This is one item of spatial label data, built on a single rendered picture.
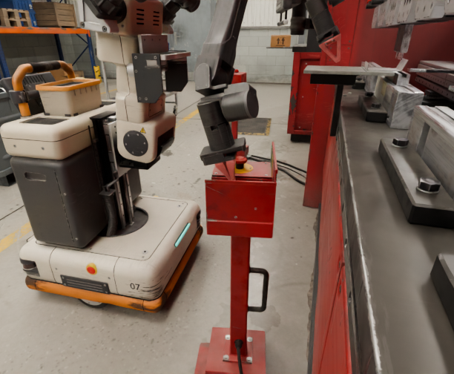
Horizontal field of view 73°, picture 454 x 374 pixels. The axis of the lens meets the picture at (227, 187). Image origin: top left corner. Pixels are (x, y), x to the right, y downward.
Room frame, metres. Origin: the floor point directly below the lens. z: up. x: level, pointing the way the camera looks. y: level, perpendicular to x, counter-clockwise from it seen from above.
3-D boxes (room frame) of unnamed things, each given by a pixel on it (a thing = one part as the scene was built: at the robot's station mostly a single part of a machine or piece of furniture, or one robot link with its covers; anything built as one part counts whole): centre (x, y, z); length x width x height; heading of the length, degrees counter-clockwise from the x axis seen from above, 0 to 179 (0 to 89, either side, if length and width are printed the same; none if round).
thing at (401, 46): (1.04, -0.54, 1.08); 0.10 x 0.02 x 0.10; 163
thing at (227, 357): (0.72, -0.04, 0.13); 0.10 x 0.10 x 0.01; 85
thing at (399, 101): (0.99, -0.52, 0.92); 0.39 x 0.06 x 0.10; 163
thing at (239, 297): (0.72, -0.04, 0.39); 0.05 x 0.05 x 0.54; 85
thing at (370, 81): (1.57, -0.69, 0.92); 0.50 x 0.06 x 0.10; 163
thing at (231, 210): (0.72, -0.04, 0.75); 0.20 x 0.16 x 0.18; 175
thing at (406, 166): (0.48, -0.31, 0.89); 0.30 x 0.05 x 0.03; 163
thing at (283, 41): (3.54, -0.56, 1.04); 0.30 x 0.26 x 0.12; 167
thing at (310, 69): (1.09, -0.39, 1.00); 0.26 x 0.18 x 0.01; 73
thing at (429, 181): (0.38, -0.28, 0.91); 0.03 x 0.03 x 0.02
